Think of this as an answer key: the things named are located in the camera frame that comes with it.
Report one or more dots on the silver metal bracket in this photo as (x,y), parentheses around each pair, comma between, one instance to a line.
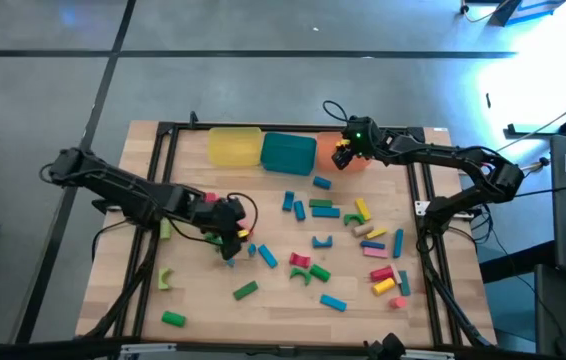
(425,354)
(148,348)

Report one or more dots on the yellow rectangular wooden block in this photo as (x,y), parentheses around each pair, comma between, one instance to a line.
(362,209)

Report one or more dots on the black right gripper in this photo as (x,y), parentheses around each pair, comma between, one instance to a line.
(363,142)

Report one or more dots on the blue wooden arch block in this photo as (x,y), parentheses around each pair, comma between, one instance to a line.
(322,245)

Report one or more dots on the white power adapter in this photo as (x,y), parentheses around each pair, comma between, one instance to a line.
(464,215)

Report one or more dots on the red wooden cylinder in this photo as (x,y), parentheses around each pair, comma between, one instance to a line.
(381,273)

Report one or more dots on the small black floor object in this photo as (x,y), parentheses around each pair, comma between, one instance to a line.
(488,100)

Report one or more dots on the green wooden cylinder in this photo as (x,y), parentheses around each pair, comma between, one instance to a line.
(319,272)
(173,318)

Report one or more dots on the green wooden arch block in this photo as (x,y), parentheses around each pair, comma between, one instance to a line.
(297,272)
(213,239)
(353,217)

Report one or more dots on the thin yellow wooden block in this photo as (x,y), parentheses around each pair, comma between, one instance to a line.
(376,233)

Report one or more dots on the green rectangular wooden block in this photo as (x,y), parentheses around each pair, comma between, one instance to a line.
(245,290)

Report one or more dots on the short blue wooden block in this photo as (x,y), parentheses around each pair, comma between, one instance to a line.
(322,182)

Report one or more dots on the red rectangular wooden block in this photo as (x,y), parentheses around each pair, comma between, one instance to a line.
(210,197)

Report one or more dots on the translucent orange plastic bin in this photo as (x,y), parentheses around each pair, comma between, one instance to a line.
(324,150)

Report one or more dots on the translucent yellow plastic bin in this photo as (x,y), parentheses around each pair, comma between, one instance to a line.
(234,146)

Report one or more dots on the light green wooden block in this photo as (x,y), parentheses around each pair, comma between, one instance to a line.
(165,228)

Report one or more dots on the red wooden arch block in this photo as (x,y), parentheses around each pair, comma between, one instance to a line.
(299,258)
(245,223)

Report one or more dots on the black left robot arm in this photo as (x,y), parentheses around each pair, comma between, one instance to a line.
(128,192)

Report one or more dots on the short salmon wooden cylinder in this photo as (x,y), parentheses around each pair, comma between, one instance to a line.
(398,302)

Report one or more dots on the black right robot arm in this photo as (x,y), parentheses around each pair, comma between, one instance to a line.
(443,152)

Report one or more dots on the thin dark blue block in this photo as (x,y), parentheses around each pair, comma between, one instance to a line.
(372,244)

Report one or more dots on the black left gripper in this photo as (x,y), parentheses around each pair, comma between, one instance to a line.
(223,217)

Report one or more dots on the teal rectangular wooden block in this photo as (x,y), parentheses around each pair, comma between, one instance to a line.
(404,283)

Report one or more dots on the white metal bracket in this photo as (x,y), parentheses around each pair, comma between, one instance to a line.
(420,206)

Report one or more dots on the light green arch block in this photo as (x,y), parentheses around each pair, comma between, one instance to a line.
(161,280)

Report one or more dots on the black floor stand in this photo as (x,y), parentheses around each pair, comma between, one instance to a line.
(528,131)

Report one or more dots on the yellow wooden cylinder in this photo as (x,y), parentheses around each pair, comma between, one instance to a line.
(383,286)

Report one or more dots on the pink rectangular wooden block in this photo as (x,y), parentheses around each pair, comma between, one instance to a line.
(375,252)

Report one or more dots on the blue rectangular wooden block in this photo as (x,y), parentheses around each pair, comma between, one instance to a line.
(288,200)
(299,210)

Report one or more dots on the natural wooden cylinder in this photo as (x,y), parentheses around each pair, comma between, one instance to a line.
(362,230)

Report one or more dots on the thin natural wooden block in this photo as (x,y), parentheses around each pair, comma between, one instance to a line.
(396,273)

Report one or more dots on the teal plastic bin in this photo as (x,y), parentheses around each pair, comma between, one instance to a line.
(288,154)

